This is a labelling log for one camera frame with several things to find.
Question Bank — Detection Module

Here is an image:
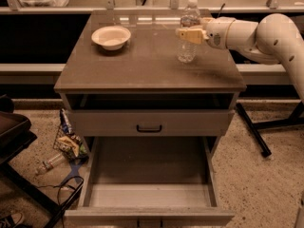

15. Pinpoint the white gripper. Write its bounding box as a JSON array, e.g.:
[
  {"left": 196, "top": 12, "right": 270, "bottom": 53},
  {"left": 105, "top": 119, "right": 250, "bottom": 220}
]
[{"left": 175, "top": 17, "right": 235, "bottom": 49}]

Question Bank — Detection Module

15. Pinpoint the clear plastic water bottle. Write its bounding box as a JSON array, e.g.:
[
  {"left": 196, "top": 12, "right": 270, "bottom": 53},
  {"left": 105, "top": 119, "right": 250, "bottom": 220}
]
[{"left": 178, "top": 0, "right": 200, "bottom": 63}]

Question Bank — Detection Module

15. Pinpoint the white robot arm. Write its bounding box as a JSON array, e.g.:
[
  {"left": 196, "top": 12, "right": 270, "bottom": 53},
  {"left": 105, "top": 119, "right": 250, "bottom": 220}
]
[{"left": 200, "top": 13, "right": 304, "bottom": 228}]

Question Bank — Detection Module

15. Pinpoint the grey wooden drawer cabinet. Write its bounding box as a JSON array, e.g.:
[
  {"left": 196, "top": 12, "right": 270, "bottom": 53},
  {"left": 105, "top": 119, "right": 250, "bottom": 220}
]
[{"left": 54, "top": 10, "right": 246, "bottom": 152}]

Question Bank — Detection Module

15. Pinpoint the open lower grey drawer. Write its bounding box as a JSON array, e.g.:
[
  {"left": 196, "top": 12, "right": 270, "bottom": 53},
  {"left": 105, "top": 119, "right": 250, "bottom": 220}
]
[{"left": 66, "top": 137, "right": 234, "bottom": 228}]

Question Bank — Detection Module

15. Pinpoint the empty plastic bottle on floor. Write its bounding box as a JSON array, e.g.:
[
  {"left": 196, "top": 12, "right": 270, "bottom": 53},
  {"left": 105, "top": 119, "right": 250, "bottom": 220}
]
[{"left": 35, "top": 153, "right": 66, "bottom": 175}]

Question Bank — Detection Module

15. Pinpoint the white paper bowl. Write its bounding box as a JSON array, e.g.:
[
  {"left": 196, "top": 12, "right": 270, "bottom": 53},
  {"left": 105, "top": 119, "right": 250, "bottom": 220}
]
[{"left": 91, "top": 26, "right": 131, "bottom": 50}]

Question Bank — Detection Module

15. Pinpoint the black metal stand leg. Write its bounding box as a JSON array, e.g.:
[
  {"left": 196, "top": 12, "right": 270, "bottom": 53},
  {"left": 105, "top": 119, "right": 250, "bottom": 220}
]
[{"left": 236, "top": 102, "right": 304, "bottom": 158}]

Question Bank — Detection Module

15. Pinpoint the black chair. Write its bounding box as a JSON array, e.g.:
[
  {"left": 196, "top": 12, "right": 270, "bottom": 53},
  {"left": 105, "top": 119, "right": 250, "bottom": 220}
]
[{"left": 0, "top": 95, "right": 84, "bottom": 228}]

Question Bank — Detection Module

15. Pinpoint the sneaker shoe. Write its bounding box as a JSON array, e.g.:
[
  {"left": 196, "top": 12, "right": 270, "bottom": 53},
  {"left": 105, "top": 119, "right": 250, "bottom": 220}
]
[{"left": 0, "top": 213, "right": 25, "bottom": 228}]

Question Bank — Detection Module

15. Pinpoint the closed grey drawer black handle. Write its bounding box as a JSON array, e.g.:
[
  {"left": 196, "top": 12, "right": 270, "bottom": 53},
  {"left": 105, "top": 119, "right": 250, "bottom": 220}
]
[{"left": 68, "top": 110, "right": 235, "bottom": 137}]

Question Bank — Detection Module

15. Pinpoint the wire basket with snack bags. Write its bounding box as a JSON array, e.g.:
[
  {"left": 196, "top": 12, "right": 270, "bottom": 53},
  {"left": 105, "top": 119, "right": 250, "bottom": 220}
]
[{"left": 55, "top": 108, "right": 87, "bottom": 160}]

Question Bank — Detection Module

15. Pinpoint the black cable on floor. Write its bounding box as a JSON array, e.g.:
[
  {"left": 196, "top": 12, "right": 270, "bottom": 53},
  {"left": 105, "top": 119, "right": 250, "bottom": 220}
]
[{"left": 34, "top": 175, "right": 85, "bottom": 228}]

